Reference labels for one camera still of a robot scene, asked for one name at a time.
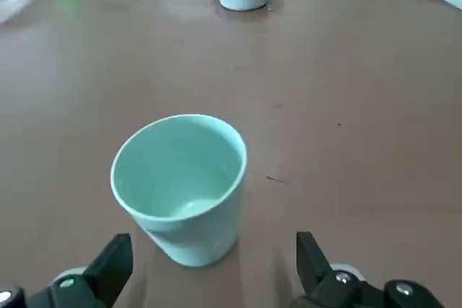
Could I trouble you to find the light green cup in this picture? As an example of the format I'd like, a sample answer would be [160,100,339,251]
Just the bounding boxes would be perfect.
[110,113,248,268]

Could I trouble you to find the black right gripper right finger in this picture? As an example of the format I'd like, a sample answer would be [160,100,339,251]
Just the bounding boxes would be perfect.
[290,230,447,308]

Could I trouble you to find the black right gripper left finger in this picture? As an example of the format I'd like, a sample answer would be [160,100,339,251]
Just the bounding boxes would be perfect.
[0,232,134,308]

